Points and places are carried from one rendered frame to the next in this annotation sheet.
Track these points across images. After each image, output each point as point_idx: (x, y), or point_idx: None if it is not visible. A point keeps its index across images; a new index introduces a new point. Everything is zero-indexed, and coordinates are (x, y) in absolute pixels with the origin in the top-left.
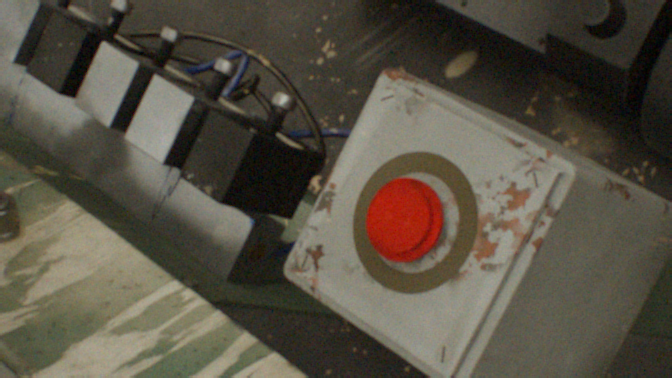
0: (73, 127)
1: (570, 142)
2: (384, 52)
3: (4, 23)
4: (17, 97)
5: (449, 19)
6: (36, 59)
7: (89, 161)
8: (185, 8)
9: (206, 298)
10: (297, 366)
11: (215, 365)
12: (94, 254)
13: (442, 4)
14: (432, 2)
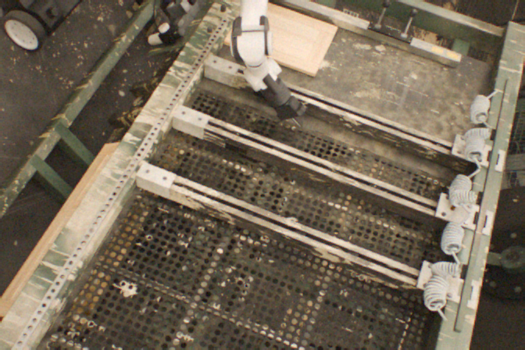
0: (197, 3)
1: (76, 10)
2: (43, 51)
3: (186, 7)
4: (191, 14)
5: (76, 6)
6: (192, 1)
7: (201, 1)
8: (12, 115)
9: None
10: (110, 100)
11: None
12: None
13: (74, 5)
14: (73, 8)
